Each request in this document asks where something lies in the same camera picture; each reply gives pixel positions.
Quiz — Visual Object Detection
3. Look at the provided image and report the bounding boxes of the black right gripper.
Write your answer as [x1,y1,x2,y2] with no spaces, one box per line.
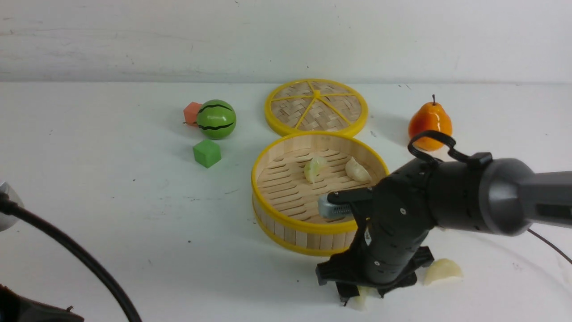
[316,159,437,306]

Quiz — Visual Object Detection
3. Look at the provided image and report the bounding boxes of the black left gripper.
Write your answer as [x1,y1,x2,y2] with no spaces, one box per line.
[0,285,84,322]

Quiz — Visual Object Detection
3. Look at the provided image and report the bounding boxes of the greenish dumpling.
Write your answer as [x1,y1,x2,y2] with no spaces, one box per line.
[347,286,379,312]
[303,156,328,184]

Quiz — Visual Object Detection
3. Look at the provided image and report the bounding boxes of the white dumpling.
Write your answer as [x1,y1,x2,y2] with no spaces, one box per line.
[345,157,371,182]
[423,258,464,286]

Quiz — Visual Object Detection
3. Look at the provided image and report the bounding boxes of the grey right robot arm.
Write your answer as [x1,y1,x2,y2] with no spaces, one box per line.
[316,153,572,302]

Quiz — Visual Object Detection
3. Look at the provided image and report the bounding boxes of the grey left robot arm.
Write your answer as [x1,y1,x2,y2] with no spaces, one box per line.
[0,182,84,322]

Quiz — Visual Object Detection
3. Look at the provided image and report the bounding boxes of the bamboo steamer tray yellow rim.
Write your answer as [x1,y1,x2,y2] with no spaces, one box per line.
[251,131,389,257]

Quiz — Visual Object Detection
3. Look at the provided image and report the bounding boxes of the woven bamboo steamer lid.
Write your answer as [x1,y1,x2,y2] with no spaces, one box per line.
[264,79,369,136]

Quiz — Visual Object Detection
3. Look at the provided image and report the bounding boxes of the orange toy pear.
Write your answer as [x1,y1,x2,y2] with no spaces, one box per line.
[408,94,453,152]

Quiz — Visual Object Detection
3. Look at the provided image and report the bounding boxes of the green toy cube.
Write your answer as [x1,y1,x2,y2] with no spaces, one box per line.
[193,140,222,168]

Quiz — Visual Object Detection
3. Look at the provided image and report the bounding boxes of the green toy watermelon ball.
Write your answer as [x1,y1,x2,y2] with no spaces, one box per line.
[196,99,237,140]

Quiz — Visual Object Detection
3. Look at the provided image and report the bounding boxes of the red-orange toy cube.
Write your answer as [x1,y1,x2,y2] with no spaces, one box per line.
[183,102,202,127]

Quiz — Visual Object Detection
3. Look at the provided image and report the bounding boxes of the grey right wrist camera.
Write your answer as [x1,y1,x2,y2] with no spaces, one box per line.
[317,195,353,220]

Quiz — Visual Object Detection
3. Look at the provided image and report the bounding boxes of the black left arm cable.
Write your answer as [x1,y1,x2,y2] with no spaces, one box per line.
[0,192,143,322]

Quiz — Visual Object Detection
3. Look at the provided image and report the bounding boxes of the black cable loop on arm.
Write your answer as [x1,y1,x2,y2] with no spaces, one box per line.
[408,130,493,168]

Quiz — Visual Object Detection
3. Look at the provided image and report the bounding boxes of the thin black cable right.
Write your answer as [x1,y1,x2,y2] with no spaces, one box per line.
[527,228,572,265]

